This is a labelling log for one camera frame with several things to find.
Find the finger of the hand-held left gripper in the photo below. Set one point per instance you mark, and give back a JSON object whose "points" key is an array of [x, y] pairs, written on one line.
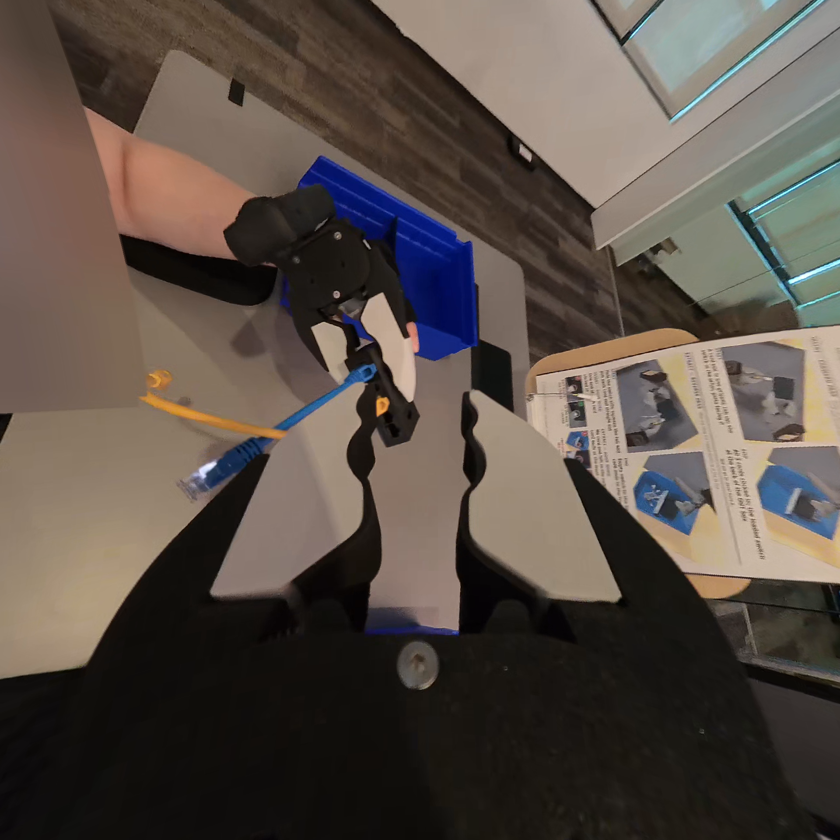
{"points": [[331, 348], [392, 334]]}

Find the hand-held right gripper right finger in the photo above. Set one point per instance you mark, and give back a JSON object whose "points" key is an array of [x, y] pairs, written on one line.
{"points": [[531, 518]]}

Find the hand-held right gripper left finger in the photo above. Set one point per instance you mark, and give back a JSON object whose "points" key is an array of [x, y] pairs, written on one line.
{"points": [[295, 518]]}

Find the black network switch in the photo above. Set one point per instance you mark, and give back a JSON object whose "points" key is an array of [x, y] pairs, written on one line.
{"points": [[397, 420]]}

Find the person's left forearm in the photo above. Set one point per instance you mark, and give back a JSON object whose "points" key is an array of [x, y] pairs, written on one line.
{"points": [[170, 190]]}

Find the person's left hand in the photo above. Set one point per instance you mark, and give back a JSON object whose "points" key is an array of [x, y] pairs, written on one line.
{"points": [[413, 336]]}

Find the black desk panel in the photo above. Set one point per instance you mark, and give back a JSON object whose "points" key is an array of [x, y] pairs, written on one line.
{"points": [[492, 374]]}

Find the instruction sheet board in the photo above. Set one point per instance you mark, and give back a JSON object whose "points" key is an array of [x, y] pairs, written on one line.
{"points": [[689, 459]]}

